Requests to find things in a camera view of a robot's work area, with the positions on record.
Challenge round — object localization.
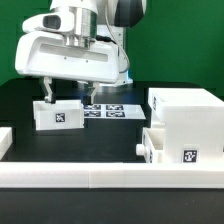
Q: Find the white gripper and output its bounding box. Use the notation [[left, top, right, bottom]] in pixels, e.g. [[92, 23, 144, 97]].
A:
[[15, 32, 119, 104]]

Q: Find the white drawer tray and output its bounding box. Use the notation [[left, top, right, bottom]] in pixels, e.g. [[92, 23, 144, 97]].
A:
[[136, 128, 164, 164], [33, 100, 84, 131]]

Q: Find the white drawer cabinet box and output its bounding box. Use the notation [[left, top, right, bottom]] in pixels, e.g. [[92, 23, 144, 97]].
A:
[[148, 88, 224, 164]]

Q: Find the white front drawer tray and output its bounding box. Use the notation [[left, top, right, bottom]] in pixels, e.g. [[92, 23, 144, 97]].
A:
[[136, 128, 164, 164]]

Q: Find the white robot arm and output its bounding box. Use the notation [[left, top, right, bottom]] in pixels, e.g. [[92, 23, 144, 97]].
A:
[[15, 0, 147, 104]]

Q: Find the fiducial marker sheet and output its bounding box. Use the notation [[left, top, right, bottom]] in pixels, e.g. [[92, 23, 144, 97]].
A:
[[84, 104, 145, 120]]

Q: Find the white left fence rail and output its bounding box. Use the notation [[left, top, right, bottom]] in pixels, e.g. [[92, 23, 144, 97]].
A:
[[0, 127, 13, 160]]

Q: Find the white fence rail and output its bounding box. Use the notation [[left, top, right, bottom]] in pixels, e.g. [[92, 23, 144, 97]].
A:
[[0, 127, 13, 160], [0, 162, 224, 189]]

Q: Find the white front fence rail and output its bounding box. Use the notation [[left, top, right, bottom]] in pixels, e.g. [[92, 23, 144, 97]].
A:
[[0, 162, 224, 189]]

